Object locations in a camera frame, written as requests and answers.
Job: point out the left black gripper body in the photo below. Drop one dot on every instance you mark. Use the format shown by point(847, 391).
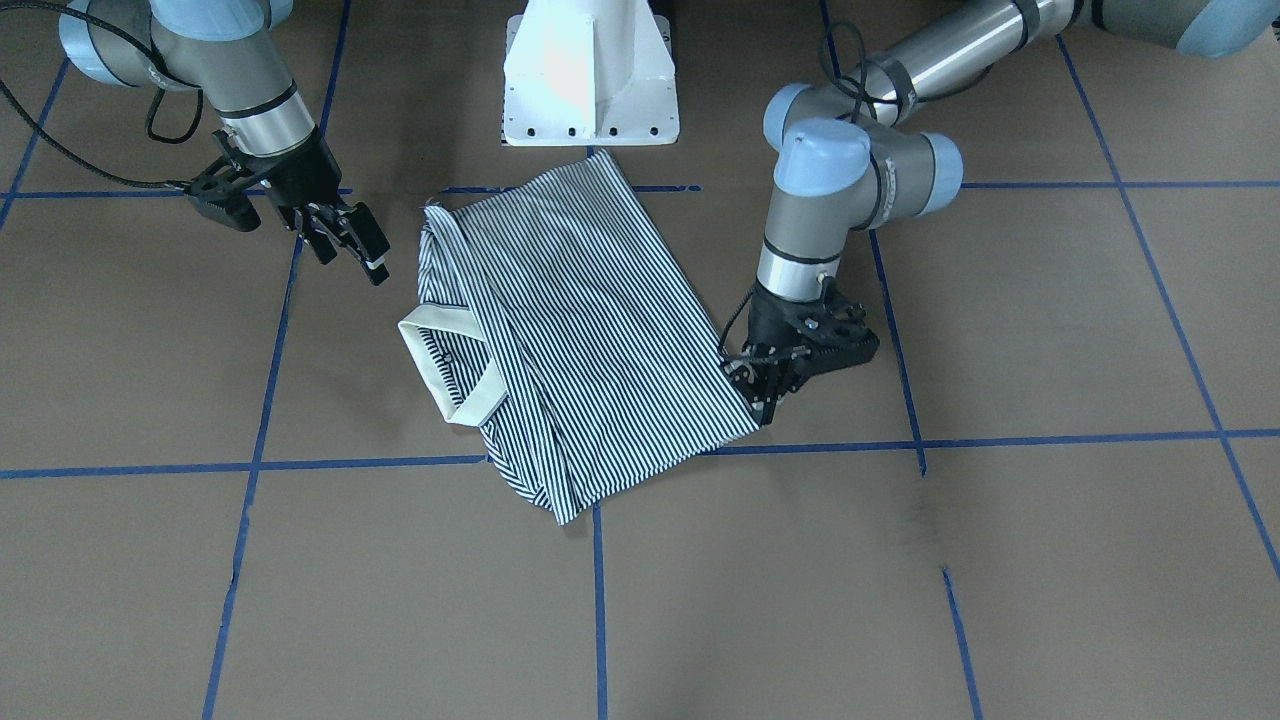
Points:
point(765, 322)

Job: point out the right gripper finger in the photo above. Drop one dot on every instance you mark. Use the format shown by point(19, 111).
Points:
point(316, 234)
point(356, 230)

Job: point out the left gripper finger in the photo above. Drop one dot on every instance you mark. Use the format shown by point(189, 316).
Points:
point(762, 381)

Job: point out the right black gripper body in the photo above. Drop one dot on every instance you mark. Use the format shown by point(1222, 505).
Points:
point(303, 178)

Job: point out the striped polo shirt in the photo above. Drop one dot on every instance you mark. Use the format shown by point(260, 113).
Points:
point(554, 320)

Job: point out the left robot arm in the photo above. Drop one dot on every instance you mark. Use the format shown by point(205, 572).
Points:
point(844, 165)

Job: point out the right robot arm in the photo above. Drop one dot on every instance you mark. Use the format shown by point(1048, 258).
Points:
point(267, 138)

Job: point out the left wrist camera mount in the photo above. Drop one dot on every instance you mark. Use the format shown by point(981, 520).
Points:
point(837, 336)

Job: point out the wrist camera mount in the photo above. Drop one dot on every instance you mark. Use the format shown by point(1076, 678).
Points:
point(837, 336)
point(220, 192)

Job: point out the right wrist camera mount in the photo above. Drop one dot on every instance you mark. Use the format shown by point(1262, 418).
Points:
point(220, 192)

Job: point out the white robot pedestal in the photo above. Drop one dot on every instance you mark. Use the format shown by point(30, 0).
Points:
point(591, 73)

